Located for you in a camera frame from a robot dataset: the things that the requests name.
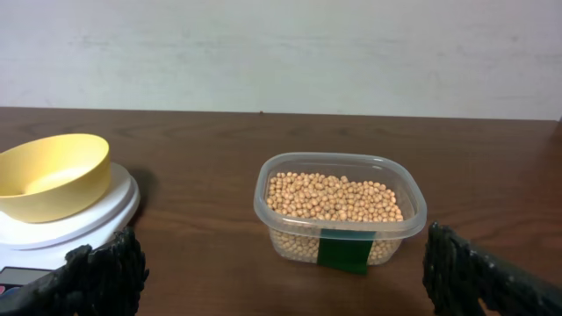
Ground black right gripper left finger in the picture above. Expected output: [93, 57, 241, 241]
[1, 226, 149, 316]

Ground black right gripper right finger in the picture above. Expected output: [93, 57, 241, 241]
[422, 222, 561, 316]

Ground white digital kitchen scale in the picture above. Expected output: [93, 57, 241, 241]
[1, 163, 140, 294]

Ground pale yellow plastic bowl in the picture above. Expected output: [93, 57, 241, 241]
[1, 133, 112, 223]

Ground clear plastic soybean container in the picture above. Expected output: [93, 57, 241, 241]
[254, 152, 428, 274]

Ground soybeans in container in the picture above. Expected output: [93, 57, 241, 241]
[266, 172, 405, 222]

